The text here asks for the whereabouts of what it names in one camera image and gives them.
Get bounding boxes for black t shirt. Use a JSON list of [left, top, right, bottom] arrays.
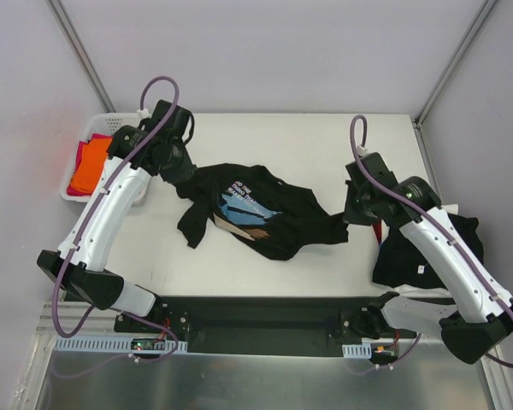
[[372, 214, 485, 290], [175, 163, 349, 261]]

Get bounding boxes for white plastic laundry basket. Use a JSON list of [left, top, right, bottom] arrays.
[[60, 113, 143, 202]]

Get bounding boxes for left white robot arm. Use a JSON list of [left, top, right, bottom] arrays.
[[37, 100, 196, 332]]

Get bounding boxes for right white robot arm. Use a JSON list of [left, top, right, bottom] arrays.
[[345, 153, 513, 364]]

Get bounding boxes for orange t shirt in basket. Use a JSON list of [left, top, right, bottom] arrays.
[[71, 137, 115, 194]]

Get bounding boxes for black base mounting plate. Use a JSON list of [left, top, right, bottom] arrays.
[[113, 295, 427, 355]]

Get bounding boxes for right aluminium corner post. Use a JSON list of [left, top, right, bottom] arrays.
[[413, 0, 499, 129]]

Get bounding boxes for aluminium corner post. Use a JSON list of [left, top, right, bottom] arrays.
[[413, 0, 499, 129], [45, 0, 116, 113]]

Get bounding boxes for right white cable duct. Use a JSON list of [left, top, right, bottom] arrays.
[[342, 342, 372, 360]]

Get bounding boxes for white cable duct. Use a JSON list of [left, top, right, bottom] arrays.
[[342, 342, 372, 360], [55, 336, 188, 354]]

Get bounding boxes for left aluminium corner post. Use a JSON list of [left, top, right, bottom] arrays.
[[45, 0, 116, 113]]

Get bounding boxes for left white cable duct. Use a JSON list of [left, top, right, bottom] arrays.
[[55, 336, 188, 354]]

